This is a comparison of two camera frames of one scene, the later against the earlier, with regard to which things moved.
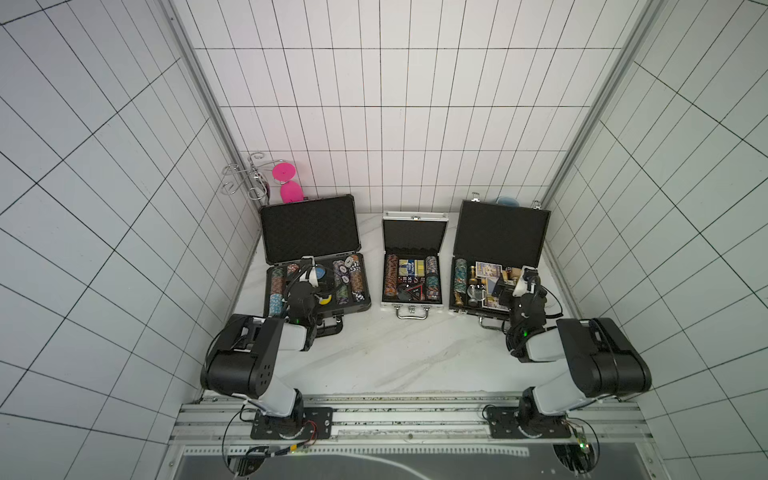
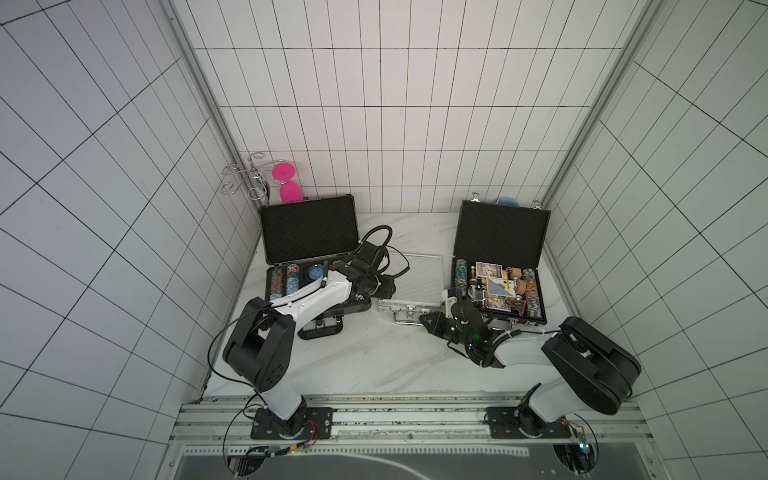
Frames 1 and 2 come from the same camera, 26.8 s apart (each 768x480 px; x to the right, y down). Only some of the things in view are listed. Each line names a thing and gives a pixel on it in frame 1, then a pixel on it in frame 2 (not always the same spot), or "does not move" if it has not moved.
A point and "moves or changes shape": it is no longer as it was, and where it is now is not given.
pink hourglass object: (290, 191) does not move
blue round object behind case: (511, 202) does not move
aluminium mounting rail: (420, 419) does not move
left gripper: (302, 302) -> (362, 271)
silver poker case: (412, 244) moves or changes shape
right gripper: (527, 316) -> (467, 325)
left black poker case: (327, 228) does not move
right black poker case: (494, 242) does not move
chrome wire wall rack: (259, 190) does not move
